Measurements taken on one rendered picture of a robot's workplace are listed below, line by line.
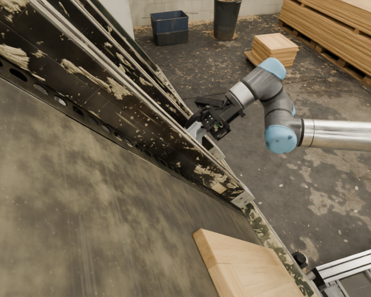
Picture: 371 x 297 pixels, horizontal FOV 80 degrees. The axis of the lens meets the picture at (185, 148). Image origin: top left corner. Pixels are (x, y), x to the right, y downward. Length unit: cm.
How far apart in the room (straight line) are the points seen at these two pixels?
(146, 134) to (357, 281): 163
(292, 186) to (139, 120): 197
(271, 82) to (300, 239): 153
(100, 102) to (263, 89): 46
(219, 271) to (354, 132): 47
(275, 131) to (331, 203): 175
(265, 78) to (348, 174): 204
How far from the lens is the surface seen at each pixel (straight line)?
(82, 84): 35
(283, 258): 91
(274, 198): 212
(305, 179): 235
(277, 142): 61
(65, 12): 56
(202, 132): 70
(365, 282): 187
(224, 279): 36
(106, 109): 37
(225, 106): 67
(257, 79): 67
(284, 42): 378
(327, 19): 462
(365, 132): 68
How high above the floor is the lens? 171
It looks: 48 degrees down
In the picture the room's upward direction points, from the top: straight up
